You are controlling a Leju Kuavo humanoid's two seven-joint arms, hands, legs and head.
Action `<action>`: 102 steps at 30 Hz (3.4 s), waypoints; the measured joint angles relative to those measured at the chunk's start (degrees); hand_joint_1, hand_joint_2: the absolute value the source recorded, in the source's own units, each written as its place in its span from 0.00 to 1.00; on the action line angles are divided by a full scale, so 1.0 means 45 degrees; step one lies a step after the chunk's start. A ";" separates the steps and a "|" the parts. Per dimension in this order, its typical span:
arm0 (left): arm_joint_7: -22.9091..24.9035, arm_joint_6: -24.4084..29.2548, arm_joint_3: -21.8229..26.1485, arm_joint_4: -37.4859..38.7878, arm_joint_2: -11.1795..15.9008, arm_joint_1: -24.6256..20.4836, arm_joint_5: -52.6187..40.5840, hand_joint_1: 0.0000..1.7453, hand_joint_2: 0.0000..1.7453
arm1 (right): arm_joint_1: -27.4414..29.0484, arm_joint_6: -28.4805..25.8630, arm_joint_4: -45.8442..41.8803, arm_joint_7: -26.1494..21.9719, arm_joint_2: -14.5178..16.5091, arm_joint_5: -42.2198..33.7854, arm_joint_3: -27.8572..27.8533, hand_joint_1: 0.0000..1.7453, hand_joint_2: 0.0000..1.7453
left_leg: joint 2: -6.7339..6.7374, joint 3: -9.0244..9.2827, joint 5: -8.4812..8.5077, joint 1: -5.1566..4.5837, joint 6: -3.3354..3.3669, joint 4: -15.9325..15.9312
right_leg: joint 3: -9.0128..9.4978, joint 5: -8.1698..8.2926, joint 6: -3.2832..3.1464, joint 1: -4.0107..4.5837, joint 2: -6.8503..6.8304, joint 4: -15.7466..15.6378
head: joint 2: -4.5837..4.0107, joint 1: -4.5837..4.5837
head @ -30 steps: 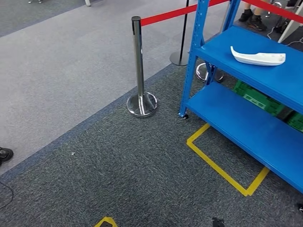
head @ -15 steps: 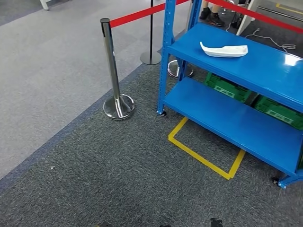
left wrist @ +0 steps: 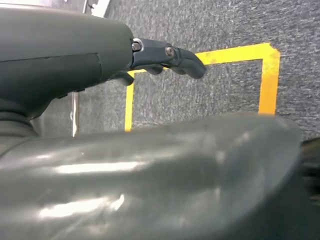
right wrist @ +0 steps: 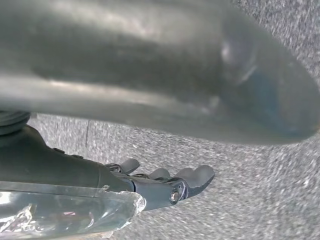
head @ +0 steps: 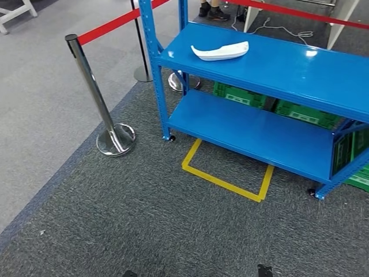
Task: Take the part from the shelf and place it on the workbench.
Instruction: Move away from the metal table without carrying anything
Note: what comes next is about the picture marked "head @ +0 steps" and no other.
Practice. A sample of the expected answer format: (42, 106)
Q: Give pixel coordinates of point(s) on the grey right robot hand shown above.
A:
(265, 271)

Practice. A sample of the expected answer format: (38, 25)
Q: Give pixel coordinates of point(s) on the blue metal shelf rack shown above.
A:
(259, 130)

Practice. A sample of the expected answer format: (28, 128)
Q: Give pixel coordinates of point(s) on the yellow floor tape square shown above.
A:
(225, 183)

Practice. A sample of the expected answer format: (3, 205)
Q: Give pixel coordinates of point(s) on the large green plastic crate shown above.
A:
(360, 179)

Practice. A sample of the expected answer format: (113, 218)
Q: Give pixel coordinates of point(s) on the dark belt stanchion chrome base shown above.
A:
(176, 84)

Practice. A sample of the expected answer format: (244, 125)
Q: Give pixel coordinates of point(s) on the white curved plastic trim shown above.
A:
(222, 52)

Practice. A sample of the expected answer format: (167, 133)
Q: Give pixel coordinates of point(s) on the chrome stanchion with round base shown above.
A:
(115, 141)

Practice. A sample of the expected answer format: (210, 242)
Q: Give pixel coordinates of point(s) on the white table leg panel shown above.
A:
(250, 19)
(341, 23)

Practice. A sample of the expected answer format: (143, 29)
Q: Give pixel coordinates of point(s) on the person's black shoe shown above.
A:
(204, 9)
(219, 15)

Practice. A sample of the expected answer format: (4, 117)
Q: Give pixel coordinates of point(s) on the thin black post grey base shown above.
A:
(142, 74)

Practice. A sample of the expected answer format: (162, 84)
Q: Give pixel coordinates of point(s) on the white metal frame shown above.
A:
(14, 15)

